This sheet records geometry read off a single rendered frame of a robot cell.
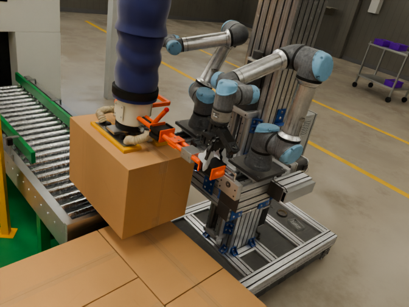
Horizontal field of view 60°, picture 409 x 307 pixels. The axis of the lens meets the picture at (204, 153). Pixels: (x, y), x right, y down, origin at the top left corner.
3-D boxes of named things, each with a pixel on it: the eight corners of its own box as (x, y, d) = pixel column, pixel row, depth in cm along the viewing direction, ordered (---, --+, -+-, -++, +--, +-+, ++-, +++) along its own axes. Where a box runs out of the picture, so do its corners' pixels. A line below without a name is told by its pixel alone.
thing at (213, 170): (196, 170, 145) (198, 159, 143) (209, 166, 150) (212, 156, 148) (210, 180, 140) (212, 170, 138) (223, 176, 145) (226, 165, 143)
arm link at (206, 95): (195, 114, 209) (199, 92, 203) (190, 105, 221) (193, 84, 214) (215, 116, 213) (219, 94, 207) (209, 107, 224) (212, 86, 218)
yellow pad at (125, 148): (90, 124, 187) (90, 116, 185) (107, 122, 194) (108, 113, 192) (123, 154, 167) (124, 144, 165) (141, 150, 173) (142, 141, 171)
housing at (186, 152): (179, 156, 154) (180, 147, 152) (190, 153, 158) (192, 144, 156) (189, 164, 150) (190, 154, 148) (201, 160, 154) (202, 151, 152)
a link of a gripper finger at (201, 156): (196, 165, 145) (206, 145, 143) (206, 172, 141) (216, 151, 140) (191, 164, 142) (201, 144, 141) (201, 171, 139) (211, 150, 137)
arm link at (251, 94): (244, 78, 145) (224, 79, 138) (263, 88, 137) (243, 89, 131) (240, 97, 148) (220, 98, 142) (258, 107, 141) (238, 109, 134)
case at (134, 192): (69, 179, 209) (69, 116, 191) (128, 164, 236) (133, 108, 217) (122, 240, 173) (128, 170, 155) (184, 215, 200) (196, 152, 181)
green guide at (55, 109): (15, 80, 361) (14, 71, 357) (26, 79, 368) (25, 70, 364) (94, 149, 268) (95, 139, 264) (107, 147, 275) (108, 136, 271)
